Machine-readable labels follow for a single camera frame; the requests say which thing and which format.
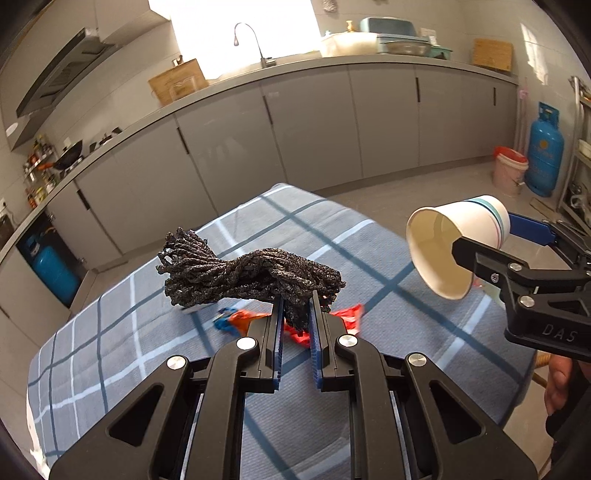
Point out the hanging metal scrubber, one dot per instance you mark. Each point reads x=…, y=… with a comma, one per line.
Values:
x=330, y=5

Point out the black wok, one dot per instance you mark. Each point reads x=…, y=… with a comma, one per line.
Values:
x=67, y=157

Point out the blue checked tablecloth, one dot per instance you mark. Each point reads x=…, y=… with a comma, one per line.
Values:
x=138, y=346

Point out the striped white paper cup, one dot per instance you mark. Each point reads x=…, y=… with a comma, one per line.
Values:
x=443, y=240

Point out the orange snack wrapper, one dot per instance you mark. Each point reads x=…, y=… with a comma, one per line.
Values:
x=244, y=319

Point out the black gas stove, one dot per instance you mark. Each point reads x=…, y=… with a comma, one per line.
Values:
x=104, y=139

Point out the spice rack with bottles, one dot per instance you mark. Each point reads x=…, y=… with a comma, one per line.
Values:
x=37, y=170

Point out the person's right hand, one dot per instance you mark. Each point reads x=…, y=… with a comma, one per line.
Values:
x=558, y=387

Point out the grey range hood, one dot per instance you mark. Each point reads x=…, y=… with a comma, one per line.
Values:
x=55, y=76

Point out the white plastic container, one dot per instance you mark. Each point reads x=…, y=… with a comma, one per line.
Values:
x=348, y=45

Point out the dark cooking pot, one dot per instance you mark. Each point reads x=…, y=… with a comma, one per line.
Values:
x=5, y=226

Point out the red plastic bag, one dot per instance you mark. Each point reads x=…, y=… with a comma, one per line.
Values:
x=351, y=316

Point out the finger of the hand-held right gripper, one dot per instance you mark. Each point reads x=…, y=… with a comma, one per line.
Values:
x=480, y=261
x=531, y=230

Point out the red and white bucket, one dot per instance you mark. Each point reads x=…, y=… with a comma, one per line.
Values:
x=508, y=175

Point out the square wooden board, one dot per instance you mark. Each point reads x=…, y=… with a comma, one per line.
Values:
x=491, y=54

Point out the wooden cutting board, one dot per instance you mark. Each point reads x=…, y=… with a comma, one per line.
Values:
x=178, y=81

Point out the blue gas cylinder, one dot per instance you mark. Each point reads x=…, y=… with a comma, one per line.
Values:
x=545, y=157
x=53, y=274

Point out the grey kitchen counter cabinets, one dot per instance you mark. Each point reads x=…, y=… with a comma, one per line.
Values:
x=314, y=124

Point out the metal shelf rack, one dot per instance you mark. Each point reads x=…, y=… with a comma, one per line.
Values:
x=579, y=147

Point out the metal basin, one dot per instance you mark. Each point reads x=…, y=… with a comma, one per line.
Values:
x=408, y=47

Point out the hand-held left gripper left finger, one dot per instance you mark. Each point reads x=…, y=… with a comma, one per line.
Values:
x=277, y=350

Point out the metal gooseneck faucet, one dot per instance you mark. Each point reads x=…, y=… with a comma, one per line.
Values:
x=264, y=55

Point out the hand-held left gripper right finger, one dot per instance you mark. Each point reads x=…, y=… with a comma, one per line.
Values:
x=315, y=350

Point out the bright window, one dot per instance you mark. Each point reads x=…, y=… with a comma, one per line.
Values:
x=207, y=32

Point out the yellow bottle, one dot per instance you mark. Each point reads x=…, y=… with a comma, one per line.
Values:
x=352, y=26

